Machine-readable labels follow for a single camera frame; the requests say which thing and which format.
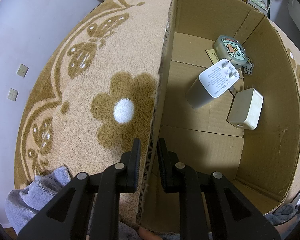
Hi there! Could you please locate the brown cardboard box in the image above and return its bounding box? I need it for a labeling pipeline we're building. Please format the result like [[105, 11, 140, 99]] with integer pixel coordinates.
[[135, 0, 300, 235]]

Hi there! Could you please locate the grey fleece cloth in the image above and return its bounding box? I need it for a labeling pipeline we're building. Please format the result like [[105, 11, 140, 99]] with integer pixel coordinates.
[[5, 166, 71, 233]]

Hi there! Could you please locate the white rectangular power adapter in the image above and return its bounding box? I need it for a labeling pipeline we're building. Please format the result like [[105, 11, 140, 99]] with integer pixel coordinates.
[[227, 88, 263, 130]]

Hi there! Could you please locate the beige floral round rug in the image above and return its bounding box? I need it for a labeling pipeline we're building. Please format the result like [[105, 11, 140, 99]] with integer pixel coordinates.
[[13, 0, 300, 228]]

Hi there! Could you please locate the white plug charger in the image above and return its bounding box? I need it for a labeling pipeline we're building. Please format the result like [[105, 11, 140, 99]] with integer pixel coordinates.
[[185, 59, 239, 109]]

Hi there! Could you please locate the small beige card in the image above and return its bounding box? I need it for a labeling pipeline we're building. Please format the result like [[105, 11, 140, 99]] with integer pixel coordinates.
[[206, 49, 219, 64]]

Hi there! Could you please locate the cartoon print green tin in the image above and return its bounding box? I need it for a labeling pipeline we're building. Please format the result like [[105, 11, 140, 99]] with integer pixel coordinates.
[[213, 35, 248, 69]]

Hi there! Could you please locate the lower beige wall socket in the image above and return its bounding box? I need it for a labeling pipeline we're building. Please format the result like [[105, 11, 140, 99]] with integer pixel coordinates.
[[7, 88, 18, 101]]

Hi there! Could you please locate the beige wall socket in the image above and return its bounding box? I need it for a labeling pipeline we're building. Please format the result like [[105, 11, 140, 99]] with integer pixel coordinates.
[[7, 88, 18, 101], [16, 63, 29, 77]]

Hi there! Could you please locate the cartoon sticker keychain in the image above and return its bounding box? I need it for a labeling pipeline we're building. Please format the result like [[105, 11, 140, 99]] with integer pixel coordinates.
[[242, 58, 254, 75]]

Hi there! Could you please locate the upper beige wall socket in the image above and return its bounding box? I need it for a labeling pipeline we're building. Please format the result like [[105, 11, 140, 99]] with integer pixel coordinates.
[[16, 63, 29, 77]]

